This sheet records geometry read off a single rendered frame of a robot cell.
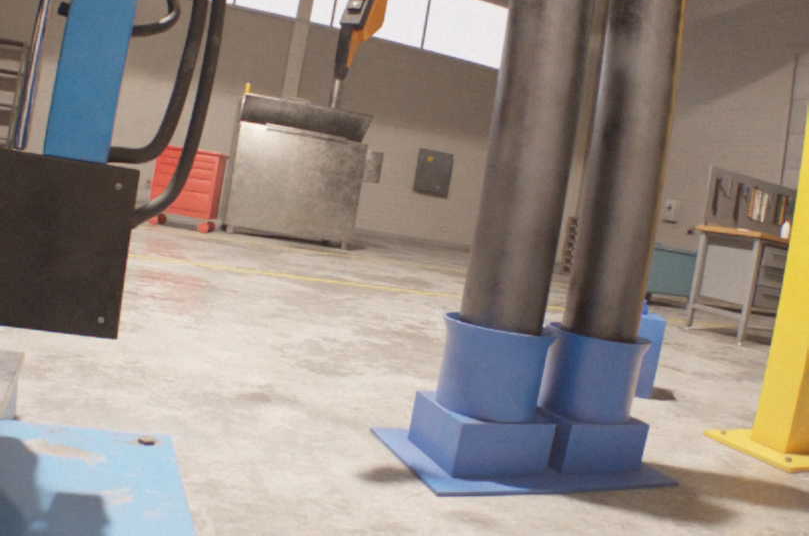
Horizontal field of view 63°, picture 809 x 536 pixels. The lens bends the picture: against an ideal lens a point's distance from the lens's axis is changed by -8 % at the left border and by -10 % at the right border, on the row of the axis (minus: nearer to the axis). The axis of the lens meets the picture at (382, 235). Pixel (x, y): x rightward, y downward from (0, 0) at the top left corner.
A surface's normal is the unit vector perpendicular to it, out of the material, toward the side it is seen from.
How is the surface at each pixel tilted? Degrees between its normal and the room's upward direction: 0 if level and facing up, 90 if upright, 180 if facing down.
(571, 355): 90
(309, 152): 90
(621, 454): 90
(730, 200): 90
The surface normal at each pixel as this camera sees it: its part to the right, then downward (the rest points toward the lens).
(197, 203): 0.03, 0.04
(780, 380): -0.92, -0.14
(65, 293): 0.36, 0.10
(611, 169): -0.64, -0.07
